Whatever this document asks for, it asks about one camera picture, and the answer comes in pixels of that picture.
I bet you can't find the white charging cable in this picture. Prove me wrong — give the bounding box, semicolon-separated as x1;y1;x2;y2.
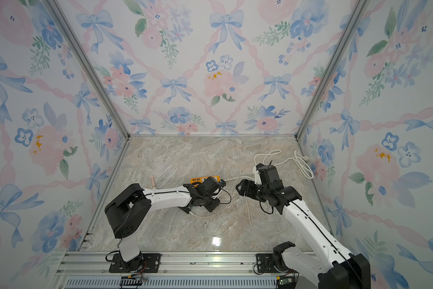
187;202;235;218
203;187;293;238

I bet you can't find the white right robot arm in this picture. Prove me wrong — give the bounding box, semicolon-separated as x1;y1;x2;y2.
235;164;371;289

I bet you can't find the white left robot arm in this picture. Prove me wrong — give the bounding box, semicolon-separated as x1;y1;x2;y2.
104;177;226;263

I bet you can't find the orange power strip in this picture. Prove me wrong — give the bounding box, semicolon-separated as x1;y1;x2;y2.
190;176;221;183

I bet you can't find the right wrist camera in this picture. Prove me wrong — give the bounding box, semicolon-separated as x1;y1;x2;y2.
253;163;268;184

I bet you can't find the white power strip cord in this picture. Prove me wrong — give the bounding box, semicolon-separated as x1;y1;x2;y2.
219;149;315;182

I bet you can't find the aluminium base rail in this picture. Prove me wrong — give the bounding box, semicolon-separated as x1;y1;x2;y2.
49;250;362;289

